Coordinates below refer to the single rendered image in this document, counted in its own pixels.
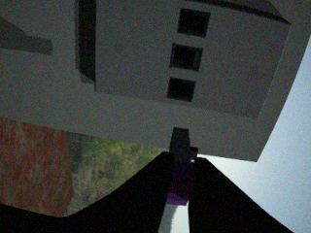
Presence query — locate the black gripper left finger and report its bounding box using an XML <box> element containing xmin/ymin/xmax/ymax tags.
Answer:
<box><xmin>0</xmin><ymin>151</ymin><xmax>175</xmax><ymax>233</ymax></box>

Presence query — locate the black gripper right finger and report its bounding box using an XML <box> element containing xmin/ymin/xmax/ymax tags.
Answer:
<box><xmin>188</xmin><ymin>156</ymin><xmax>293</xmax><ymax>233</ymax></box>

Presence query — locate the dark grey panel with socket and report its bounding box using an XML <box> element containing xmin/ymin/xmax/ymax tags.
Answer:
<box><xmin>0</xmin><ymin>0</ymin><xmax>311</xmax><ymax>162</ymax></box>

